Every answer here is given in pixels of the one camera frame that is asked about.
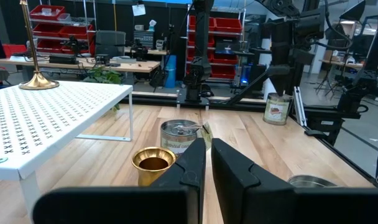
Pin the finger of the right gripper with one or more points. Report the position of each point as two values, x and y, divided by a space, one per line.
279 77

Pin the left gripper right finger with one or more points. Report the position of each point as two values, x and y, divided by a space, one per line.
301 208

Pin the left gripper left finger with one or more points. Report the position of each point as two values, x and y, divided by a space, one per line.
130 205

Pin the short brass candlestick holder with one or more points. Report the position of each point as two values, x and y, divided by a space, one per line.
145 180

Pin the silver scented candle tin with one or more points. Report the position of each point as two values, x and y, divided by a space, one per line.
176 140
310 180
276 112

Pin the tall brass candlestick holder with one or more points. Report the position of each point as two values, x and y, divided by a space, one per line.
38 83

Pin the silver metal bar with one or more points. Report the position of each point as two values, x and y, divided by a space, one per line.
299 105

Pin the metal shelving rack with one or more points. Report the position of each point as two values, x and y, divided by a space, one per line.
74 21
244 46

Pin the red plastic storage bin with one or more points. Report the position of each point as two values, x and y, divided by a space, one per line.
226 59
36 13
223 72
52 31
49 46
227 26

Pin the background wooden table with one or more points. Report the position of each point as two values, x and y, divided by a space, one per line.
347 65

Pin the blue barrel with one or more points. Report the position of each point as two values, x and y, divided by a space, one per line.
170 71

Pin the white perforated metal shelf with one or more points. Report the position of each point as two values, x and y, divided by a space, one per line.
52 118

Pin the green potted plant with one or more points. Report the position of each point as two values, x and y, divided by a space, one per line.
102 76

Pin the wooden workbench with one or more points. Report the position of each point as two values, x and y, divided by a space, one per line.
136 66

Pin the small black device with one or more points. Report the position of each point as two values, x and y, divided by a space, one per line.
102 59

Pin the white paper sheet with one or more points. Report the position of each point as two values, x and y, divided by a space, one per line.
138 10

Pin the black equipment case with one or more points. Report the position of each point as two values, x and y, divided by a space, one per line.
63 59

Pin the black office chair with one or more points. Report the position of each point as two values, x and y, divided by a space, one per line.
109 43

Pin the red plastic crate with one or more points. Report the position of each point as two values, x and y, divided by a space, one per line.
15 49

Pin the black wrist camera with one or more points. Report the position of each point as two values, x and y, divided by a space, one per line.
311 23

